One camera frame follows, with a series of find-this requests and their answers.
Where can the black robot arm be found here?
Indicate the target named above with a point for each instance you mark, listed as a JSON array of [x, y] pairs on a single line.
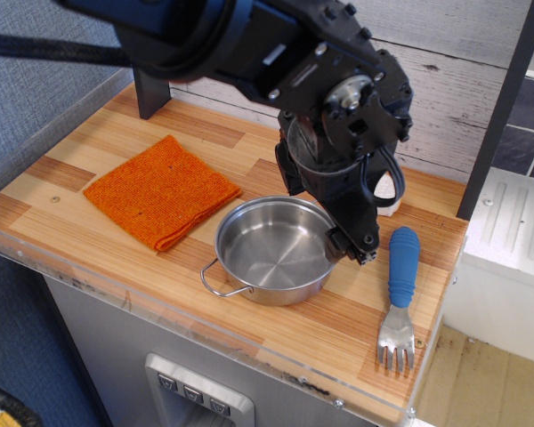
[[343, 105]]

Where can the dark grey left post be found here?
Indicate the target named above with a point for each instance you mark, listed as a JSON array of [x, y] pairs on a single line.
[[152, 94]]

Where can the white toy sink counter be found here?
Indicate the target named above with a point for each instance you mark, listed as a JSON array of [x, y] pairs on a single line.
[[491, 297]]

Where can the silver dispenser button panel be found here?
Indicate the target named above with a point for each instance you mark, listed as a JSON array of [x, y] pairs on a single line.
[[184, 397]]

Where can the stainless steel pot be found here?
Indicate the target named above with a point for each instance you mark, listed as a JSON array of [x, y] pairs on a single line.
[[271, 250]]

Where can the blue handled fork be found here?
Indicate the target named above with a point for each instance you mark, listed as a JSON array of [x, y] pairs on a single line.
[[396, 336]]

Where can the dark grey post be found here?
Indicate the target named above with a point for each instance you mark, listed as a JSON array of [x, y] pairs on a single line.
[[152, 94], [511, 86]]

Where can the dark grey right post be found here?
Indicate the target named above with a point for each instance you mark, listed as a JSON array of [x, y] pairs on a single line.
[[511, 86]]

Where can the orange knitted napkin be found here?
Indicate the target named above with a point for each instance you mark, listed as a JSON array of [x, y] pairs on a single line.
[[161, 194]]

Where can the white toy cheese wedge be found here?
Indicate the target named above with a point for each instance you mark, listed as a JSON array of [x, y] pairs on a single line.
[[385, 189]]

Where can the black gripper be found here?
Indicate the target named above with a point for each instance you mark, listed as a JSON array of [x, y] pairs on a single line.
[[343, 187]]

